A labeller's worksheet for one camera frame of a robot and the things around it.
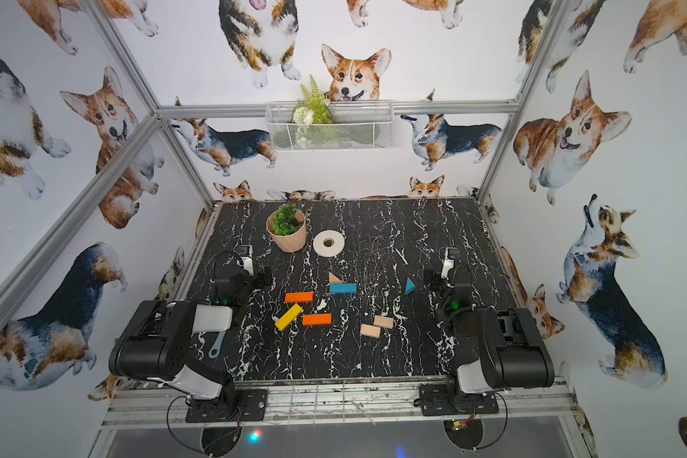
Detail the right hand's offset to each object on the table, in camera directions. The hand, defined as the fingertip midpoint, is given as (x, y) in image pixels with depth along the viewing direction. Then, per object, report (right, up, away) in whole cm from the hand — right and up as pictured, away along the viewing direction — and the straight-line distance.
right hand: (442, 260), depth 92 cm
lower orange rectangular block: (-39, -18, -4) cm, 43 cm away
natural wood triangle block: (-35, -7, +4) cm, 36 cm away
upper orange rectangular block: (-46, -12, +1) cm, 48 cm away
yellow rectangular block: (-47, -16, -2) cm, 50 cm away
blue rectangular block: (-32, -10, +4) cm, 34 cm away
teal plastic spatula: (-69, -25, -9) cm, 74 cm away
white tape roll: (-38, +4, +15) cm, 41 cm away
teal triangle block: (-10, -9, +3) cm, 14 cm away
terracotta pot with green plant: (-51, +11, +3) cm, 52 cm away
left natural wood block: (-23, -21, -6) cm, 32 cm away
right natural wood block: (-19, -19, -4) cm, 27 cm away
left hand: (-60, +1, +2) cm, 60 cm away
